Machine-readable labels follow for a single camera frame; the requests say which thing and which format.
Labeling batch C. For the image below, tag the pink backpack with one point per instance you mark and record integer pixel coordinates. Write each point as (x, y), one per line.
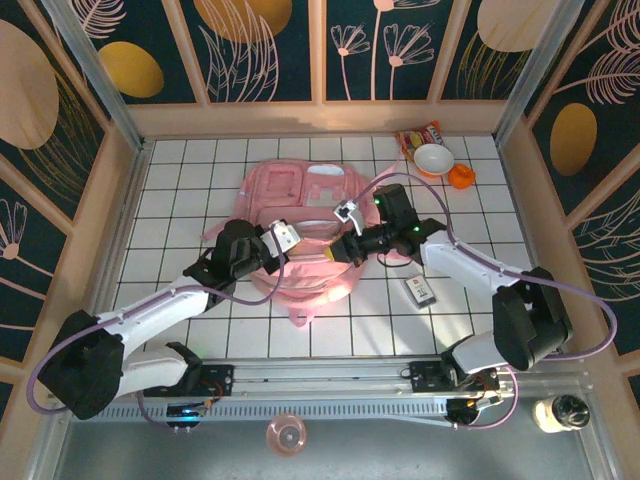
(310, 280)

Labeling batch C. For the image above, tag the small black white card box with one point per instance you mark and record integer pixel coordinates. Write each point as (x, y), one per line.
(421, 291)

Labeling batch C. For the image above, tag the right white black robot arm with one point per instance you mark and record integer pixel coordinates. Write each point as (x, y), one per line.
(465, 260)

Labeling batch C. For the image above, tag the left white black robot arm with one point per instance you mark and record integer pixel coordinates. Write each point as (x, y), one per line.
(150, 307)

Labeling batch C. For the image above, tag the white orange bowl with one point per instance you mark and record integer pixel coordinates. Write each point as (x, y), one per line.
(433, 160)

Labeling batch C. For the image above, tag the orange crumpled toy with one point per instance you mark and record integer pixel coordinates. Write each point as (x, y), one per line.
(461, 177)

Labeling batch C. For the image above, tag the orange snack packet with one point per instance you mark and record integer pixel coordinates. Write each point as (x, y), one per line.
(412, 135)

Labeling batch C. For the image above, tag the left circuit board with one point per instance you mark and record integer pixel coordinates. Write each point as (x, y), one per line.
(185, 414)

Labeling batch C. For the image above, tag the circuit board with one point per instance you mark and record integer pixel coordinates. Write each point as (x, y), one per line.
(185, 414)
(467, 407)

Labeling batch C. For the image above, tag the pink round cup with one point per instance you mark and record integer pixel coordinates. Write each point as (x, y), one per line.
(286, 435)

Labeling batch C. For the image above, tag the right circuit board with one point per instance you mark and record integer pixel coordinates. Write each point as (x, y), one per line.
(467, 407)

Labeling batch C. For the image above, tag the white bottle black cap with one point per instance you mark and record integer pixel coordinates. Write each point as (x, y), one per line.
(560, 414)

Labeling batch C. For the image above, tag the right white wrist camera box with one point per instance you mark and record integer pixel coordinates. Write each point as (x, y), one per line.
(350, 215)

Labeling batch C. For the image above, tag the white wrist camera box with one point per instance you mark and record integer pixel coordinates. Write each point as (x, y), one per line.
(285, 234)
(350, 215)

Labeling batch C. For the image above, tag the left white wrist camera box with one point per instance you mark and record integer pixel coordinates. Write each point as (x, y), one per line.
(285, 234)

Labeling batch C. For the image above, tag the aluminium rail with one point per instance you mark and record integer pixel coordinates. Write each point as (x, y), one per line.
(320, 372)

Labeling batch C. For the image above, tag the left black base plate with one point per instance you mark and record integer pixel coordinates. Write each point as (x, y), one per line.
(220, 380)

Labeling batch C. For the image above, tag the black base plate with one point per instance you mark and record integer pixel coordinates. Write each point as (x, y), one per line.
(425, 377)
(220, 380)

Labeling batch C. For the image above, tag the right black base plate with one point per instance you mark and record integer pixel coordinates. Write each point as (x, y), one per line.
(425, 377)

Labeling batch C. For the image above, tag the aluminium frame post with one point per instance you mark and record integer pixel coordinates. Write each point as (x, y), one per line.
(534, 75)
(97, 75)

